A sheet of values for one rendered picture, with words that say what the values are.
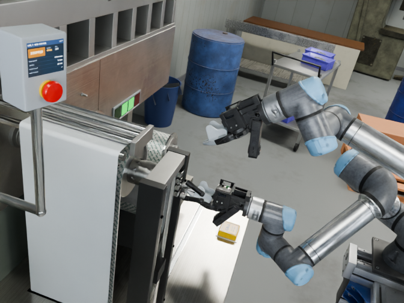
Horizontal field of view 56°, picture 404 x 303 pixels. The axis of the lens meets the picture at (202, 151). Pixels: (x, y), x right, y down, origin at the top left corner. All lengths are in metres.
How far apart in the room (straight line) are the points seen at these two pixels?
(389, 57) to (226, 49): 4.66
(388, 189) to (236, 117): 0.56
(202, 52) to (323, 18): 5.57
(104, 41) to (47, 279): 0.80
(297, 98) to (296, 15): 8.68
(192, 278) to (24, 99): 0.90
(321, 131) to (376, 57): 7.41
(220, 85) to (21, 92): 3.96
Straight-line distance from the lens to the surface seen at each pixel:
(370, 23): 8.32
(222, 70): 4.37
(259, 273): 2.68
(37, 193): 0.67
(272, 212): 1.24
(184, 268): 1.32
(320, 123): 0.99
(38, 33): 0.54
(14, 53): 0.54
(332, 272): 2.92
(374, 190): 1.33
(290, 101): 0.99
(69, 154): 0.88
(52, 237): 1.06
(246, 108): 1.03
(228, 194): 1.23
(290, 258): 1.25
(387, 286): 1.85
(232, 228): 1.47
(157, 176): 0.74
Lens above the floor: 1.85
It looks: 29 degrees down
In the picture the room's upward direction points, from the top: 11 degrees clockwise
